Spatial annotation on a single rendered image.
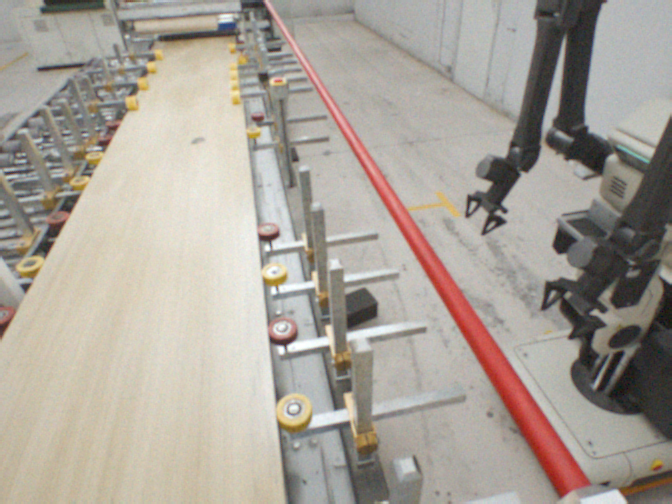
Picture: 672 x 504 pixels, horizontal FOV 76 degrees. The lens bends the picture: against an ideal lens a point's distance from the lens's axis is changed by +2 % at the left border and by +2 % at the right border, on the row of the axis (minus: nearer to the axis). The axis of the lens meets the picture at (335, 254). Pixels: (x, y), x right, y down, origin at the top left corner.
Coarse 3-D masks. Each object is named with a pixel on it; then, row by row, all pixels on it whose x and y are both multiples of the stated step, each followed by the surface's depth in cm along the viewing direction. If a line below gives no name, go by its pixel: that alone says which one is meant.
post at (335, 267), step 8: (328, 264) 100; (336, 264) 99; (328, 272) 101; (336, 272) 99; (328, 280) 104; (336, 280) 101; (344, 280) 101; (336, 288) 102; (344, 288) 103; (336, 296) 104; (344, 296) 104; (336, 304) 105; (344, 304) 106; (336, 312) 107; (344, 312) 108; (336, 320) 109; (344, 320) 109; (336, 328) 111; (344, 328) 111; (336, 336) 112; (344, 336) 113; (336, 344) 114; (344, 344) 115; (336, 352) 116; (336, 376) 124; (344, 376) 123
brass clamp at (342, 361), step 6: (330, 330) 123; (330, 336) 121; (330, 342) 119; (330, 348) 121; (348, 348) 117; (336, 354) 116; (342, 354) 116; (348, 354) 116; (336, 360) 115; (342, 360) 115; (348, 360) 115; (336, 366) 115; (342, 366) 116; (348, 366) 116
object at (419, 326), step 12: (396, 324) 125; (408, 324) 125; (420, 324) 125; (348, 336) 122; (360, 336) 122; (372, 336) 122; (384, 336) 123; (396, 336) 124; (288, 348) 120; (300, 348) 119; (312, 348) 120; (324, 348) 121
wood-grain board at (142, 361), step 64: (192, 64) 360; (128, 128) 243; (192, 128) 239; (128, 192) 181; (192, 192) 179; (64, 256) 146; (128, 256) 145; (192, 256) 143; (256, 256) 141; (64, 320) 121; (128, 320) 120; (192, 320) 119; (256, 320) 118; (0, 384) 104; (64, 384) 104; (128, 384) 103; (192, 384) 102; (256, 384) 101; (0, 448) 91; (64, 448) 90; (128, 448) 90; (192, 448) 89; (256, 448) 88
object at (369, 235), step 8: (360, 232) 164; (368, 232) 164; (376, 232) 164; (328, 240) 161; (336, 240) 161; (344, 240) 162; (352, 240) 163; (360, 240) 164; (368, 240) 164; (272, 248) 158; (280, 248) 158; (288, 248) 159; (296, 248) 160; (304, 248) 160; (272, 256) 161
